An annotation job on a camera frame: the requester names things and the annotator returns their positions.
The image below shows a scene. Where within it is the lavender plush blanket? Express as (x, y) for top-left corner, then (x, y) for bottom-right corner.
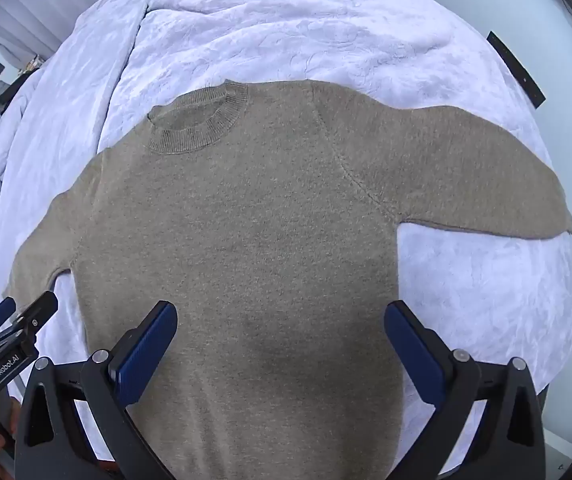
(0, 0), (572, 476)

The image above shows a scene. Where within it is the olive knit sweater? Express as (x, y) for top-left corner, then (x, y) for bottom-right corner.
(7, 80), (572, 479)

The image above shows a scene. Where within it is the black wall strip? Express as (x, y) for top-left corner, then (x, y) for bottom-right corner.
(486, 32), (546, 110)

